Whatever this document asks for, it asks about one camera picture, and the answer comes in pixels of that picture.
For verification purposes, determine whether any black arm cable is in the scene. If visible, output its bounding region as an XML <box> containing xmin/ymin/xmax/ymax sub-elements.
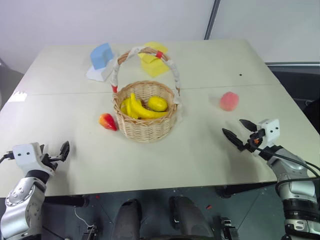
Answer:
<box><xmin>0</xmin><ymin>151</ymin><xmax>15</xmax><ymax>165</ymax></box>
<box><xmin>254</xmin><ymin>146</ymin><xmax>320</xmax><ymax>180</ymax></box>

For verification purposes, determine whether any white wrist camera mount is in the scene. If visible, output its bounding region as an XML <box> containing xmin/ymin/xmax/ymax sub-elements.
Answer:
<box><xmin>257</xmin><ymin>118</ymin><xmax>281</xmax><ymax>147</ymax></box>
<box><xmin>11</xmin><ymin>142</ymin><xmax>57</xmax><ymax>176</ymax></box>

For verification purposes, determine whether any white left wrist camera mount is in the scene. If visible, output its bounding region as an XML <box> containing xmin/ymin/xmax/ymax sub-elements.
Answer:
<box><xmin>11</xmin><ymin>142</ymin><xmax>57</xmax><ymax>176</ymax></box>

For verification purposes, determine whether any white box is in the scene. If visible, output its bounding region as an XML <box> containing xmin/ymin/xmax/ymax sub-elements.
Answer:
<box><xmin>85</xmin><ymin>53</ymin><xmax>119</xmax><ymax>83</ymax></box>

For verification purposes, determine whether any blue foam block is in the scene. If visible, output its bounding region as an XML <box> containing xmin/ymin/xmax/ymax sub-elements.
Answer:
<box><xmin>89</xmin><ymin>42</ymin><xmax>114</xmax><ymax>71</ymax></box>

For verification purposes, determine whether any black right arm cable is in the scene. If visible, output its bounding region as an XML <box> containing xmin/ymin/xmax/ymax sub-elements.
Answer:
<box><xmin>254</xmin><ymin>146</ymin><xmax>320</xmax><ymax>180</ymax></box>

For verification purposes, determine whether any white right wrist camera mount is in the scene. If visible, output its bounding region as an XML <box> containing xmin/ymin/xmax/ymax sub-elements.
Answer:
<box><xmin>257</xmin><ymin>118</ymin><xmax>281</xmax><ymax>147</ymax></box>

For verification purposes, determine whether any yellow lemon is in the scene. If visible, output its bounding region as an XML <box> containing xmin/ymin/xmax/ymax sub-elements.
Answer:
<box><xmin>147</xmin><ymin>95</ymin><xmax>169</xmax><ymax>112</ymax></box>

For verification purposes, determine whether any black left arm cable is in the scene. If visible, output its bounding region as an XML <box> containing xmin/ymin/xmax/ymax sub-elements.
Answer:
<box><xmin>0</xmin><ymin>151</ymin><xmax>15</xmax><ymax>165</ymax></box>

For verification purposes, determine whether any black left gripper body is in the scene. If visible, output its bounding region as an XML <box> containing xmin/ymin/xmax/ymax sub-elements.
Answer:
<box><xmin>39</xmin><ymin>149</ymin><xmax>64</xmax><ymax>173</ymax></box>

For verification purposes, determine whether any yellow banana bunch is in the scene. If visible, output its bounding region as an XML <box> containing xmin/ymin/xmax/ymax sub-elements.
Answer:
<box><xmin>120</xmin><ymin>92</ymin><xmax>170</xmax><ymax>120</ymax></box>

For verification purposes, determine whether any red and yellow mango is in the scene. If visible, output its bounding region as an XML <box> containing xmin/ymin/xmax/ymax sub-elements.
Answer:
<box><xmin>98</xmin><ymin>112</ymin><xmax>119</xmax><ymax>132</ymax></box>

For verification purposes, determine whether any thin white floor cable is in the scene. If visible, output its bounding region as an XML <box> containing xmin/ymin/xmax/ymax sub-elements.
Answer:
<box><xmin>74</xmin><ymin>206</ymin><xmax>89</xmax><ymax>226</ymax></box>

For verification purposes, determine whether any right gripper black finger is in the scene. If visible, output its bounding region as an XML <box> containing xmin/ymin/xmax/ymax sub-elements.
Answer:
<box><xmin>238</xmin><ymin>118</ymin><xmax>259</xmax><ymax>133</ymax></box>
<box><xmin>221</xmin><ymin>127</ymin><xmax>247</xmax><ymax>152</ymax></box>

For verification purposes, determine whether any black table frame bar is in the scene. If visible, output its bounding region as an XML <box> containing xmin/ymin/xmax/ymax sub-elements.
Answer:
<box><xmin>214</xmin><ymin>182</ymin><xmax>267</xmax><ymax>199</ymax></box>
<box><xmin>44</xmin><ymin>194</ymin><xmax>90</xmax><ymax>208</ymax></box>

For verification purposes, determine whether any pink peach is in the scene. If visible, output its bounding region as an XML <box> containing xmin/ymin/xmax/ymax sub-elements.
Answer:
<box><xmin>219</xmin><ymin>91</ymin><xmax>240</xmax><ymax>112</ymax></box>

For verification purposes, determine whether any grey window frame post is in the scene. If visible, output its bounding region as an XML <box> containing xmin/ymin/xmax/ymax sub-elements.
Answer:
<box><xmin>203</xmin><ymin>0</ymin><xmax>223</xmax><ymax>41</ymax></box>

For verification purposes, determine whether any yellow paper box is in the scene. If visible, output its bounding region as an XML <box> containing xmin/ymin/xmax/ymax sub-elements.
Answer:
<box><xmin>137</xmin><ymin>41</ymin><xmax>170</xmax><ymax>78</ymax></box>

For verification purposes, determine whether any wicker basket with handle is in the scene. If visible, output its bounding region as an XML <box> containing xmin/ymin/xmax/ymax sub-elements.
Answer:
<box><xmin>109</xmin><ymin>46</ymin><xmax>182</xmax><ymax>144</ymax></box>

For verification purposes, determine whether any dark rounded shape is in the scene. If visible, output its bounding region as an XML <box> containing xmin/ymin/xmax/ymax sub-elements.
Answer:
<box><xmin>110</xmin><ymin>198</ymin><xmax>144</xmax><ymax>240</ymax></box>
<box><xmin>168</xmin><ymin>195</ymin><xmax>215</xmax><ymax>240</ymax></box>

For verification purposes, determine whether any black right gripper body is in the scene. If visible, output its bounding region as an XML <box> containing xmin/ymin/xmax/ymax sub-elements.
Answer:
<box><xmin>245</xmin><ymin>128</ymin><xmax>267</xmax><ymax>157</ymax></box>

